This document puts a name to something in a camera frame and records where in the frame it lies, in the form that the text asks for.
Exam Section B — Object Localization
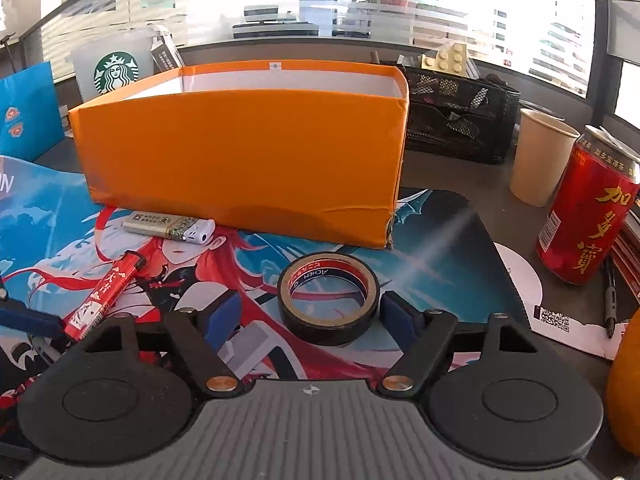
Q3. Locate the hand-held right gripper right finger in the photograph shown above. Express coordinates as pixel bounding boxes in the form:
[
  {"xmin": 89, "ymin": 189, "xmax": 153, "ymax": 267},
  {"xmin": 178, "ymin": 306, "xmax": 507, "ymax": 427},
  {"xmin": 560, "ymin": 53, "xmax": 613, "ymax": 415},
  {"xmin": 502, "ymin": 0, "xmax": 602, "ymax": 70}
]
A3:
[{"xmin": 376, "ymin": 290, "xmax": 541, "ymax": 400}]

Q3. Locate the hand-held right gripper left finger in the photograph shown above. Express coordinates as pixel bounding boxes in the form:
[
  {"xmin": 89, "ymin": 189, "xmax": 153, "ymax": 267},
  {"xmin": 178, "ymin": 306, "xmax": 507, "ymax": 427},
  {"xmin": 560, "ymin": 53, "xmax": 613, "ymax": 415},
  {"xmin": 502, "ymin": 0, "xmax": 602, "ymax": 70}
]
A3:
[{"xmin": 82, "ymin": 291, "xmax": 246, "ymax": 399}]

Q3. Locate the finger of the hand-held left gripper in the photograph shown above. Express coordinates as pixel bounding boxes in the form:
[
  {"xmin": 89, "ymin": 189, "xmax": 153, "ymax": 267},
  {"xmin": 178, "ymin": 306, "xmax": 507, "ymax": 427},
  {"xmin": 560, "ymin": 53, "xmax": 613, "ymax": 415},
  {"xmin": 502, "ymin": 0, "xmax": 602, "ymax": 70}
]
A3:
[{"xmin": 0, "ymin": 302, "xmax": 68, "ymax": 339}]

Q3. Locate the black tape roll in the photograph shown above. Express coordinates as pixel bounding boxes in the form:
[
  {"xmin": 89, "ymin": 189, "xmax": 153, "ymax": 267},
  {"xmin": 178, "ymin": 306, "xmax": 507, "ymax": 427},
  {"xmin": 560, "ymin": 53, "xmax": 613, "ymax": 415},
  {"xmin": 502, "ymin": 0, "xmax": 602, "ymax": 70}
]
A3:
[{"xmin": 277, "ymin": 252, "xmax": 382, "ymax": 347}]

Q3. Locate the red lighter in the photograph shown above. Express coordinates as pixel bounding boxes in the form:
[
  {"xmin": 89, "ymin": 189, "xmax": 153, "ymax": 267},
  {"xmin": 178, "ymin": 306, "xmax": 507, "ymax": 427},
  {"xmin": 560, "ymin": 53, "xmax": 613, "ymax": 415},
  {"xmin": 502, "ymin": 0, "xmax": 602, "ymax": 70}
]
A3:
[{"xmin": 64, "ymin": 254, "xmax": 147, "ymax": 342}]

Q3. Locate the orange cardboard box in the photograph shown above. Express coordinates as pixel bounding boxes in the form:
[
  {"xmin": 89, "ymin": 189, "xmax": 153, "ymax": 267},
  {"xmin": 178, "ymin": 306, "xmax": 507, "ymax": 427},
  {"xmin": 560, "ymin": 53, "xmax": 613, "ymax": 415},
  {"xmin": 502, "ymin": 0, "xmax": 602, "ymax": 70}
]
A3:
[{"xmin": 68, "ymin": 61, "xmax": 411, "ymax": 251}]

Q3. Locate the printed anime desk mat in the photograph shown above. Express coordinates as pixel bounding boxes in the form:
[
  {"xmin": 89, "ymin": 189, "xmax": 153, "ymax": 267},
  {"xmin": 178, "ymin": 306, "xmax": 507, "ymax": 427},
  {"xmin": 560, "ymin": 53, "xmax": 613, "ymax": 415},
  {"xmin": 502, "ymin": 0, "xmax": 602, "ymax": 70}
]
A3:
[{"xmin": 0, "ymin": 155, "xmax": 533, "ymax": 461}]

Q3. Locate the white patterned lighter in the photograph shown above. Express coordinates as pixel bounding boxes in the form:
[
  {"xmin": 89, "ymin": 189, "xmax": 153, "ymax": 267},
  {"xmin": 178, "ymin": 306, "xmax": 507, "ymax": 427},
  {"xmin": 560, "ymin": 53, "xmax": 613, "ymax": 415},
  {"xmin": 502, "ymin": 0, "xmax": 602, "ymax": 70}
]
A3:
[{"xmin": 122, "ymin": 211, "xmax": 217, "ymax": 245}]

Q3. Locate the white printed paper sheet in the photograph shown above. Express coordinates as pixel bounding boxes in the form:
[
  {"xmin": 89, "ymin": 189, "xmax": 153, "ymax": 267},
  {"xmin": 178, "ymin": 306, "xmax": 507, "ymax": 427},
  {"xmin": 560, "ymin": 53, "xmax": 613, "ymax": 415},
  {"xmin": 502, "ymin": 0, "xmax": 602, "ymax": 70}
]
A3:
[{"xmin": 492, "ymin": 241, "xmax": 628, "ymax": 361}]

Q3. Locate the black mesh desk organizer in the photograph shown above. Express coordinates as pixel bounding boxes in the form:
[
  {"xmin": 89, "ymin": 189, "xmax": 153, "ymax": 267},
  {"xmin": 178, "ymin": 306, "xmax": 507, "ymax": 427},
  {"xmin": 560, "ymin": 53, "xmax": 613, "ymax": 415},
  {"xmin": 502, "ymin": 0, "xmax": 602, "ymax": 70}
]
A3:
[{"xmin": 370, "ymin": 50, "xmax": 522, "ymax": 165}]

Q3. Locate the beige paper cup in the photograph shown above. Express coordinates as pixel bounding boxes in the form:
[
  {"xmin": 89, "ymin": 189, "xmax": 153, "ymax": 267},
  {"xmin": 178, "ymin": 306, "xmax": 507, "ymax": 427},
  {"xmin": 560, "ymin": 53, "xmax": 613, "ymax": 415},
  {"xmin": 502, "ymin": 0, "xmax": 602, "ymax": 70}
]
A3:
[{"xmin": 510, "ymin": 108, "xmax": 581, "ymax": 208}]

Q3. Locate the blue paper bag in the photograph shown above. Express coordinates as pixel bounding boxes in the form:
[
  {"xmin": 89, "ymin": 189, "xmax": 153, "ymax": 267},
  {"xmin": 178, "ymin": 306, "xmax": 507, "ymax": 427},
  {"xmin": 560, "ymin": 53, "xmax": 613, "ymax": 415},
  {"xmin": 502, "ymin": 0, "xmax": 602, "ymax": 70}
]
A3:
[{"xmin": 0, "ymin": 60, "xmax": 66, "ymax": 164}]

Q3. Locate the thin black pen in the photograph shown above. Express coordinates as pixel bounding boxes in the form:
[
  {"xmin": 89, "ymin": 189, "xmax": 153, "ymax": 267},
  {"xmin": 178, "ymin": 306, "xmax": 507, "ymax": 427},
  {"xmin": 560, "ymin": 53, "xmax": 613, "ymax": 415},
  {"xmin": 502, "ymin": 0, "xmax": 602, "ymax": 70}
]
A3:
[{"xmin": 604, "ymin": 257, "xmax": 620, "ymax": 339}]

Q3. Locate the red drink can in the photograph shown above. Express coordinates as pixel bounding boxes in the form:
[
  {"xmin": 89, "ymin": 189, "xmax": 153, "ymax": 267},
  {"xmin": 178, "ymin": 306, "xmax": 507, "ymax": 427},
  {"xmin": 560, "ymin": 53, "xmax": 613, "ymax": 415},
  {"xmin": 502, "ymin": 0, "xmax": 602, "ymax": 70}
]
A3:
[{"xmin": 536, "ymin": 125, "xmax": 640, "ymax": 286}]

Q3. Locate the stack of notebooks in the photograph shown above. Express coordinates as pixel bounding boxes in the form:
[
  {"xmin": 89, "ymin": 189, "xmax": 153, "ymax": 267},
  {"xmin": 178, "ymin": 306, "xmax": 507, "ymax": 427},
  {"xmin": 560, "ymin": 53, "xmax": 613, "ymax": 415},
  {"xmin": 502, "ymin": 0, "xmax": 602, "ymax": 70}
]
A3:
[{"xmin": 612, "ymin": 215, "xmax": 640, "ymax": 307}]

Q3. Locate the orange fruit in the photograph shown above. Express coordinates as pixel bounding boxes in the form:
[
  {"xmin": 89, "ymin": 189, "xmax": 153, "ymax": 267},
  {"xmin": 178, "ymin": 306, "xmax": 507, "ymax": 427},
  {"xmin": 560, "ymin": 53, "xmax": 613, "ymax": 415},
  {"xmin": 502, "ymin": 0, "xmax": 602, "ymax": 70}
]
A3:
[{"xmin": 605, "ymin": 305, "xmax": 640, "ymax": 458}]

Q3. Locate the yellow building block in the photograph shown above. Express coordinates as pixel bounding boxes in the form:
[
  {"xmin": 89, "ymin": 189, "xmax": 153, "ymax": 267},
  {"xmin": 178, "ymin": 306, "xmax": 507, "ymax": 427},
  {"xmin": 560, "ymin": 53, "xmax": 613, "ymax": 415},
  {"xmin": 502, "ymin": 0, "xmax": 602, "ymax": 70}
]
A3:
[{"xmin": 421, "ymin": 41, "xmax": 471, "ymax": 75}]

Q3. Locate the translucent plastic cup green logo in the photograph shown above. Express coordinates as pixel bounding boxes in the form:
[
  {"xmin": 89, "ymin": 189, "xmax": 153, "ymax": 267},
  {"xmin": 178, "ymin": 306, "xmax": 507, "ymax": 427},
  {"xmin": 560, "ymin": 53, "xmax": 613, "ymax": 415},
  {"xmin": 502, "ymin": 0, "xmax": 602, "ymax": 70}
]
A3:
[{"xmin": 70, "ymin": 27, "xmax": 157, "ymax": 104}]

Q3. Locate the black printed booklet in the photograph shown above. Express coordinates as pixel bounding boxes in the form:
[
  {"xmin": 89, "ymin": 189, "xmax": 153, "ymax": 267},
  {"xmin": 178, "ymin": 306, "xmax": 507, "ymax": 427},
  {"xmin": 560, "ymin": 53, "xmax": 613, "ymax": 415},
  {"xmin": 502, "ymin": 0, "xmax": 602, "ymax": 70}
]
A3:
[{"xmin": 150, "ymin": 25, "xmax": 185, "ymax": 72}]

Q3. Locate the striped glass desk partition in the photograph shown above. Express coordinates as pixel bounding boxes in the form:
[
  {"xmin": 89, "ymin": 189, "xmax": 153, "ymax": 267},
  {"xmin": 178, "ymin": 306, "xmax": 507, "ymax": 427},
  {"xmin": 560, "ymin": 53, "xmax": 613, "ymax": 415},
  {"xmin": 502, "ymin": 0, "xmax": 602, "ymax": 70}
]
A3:
[{"xmin": 0, "ymin": 0, "xmax": 640, "ymax": 133}]

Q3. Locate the grey partition panel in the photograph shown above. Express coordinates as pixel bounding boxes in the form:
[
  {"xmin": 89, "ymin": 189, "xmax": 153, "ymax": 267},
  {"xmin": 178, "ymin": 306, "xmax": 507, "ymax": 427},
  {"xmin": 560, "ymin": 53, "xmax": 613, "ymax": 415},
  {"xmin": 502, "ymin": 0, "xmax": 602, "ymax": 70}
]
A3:
[{"xmin": 607, "ymin": 0, "xmax": 640, "ymax": 67}]

